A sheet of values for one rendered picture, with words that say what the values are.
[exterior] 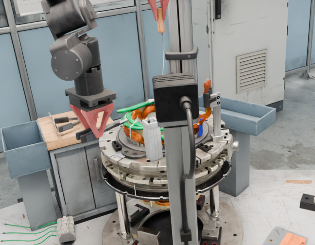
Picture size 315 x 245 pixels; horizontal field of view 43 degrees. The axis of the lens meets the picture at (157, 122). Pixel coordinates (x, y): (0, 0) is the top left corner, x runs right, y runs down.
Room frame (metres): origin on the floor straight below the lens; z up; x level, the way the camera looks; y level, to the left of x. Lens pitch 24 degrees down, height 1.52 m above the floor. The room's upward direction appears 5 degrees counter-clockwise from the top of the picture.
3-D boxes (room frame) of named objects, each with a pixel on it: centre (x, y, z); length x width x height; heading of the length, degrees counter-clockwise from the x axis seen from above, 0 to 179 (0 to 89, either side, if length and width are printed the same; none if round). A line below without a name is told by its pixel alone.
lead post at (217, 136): (0.82, -0.13, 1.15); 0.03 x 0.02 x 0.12; 103
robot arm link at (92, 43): (0.76, 0.13, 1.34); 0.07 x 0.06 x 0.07; 168
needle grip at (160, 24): (1.03, -0.03, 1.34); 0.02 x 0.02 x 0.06
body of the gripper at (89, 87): (0.77, 0.13, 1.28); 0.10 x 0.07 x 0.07; 38
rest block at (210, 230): (0.83, -0.11, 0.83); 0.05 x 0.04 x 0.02; 165
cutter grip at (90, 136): (0.75, 0.14, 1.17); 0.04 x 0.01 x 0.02; 127
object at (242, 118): (1.08, -0.22, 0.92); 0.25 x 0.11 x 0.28; 45
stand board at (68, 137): (1.07, 0.24, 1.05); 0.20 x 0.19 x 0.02; 111
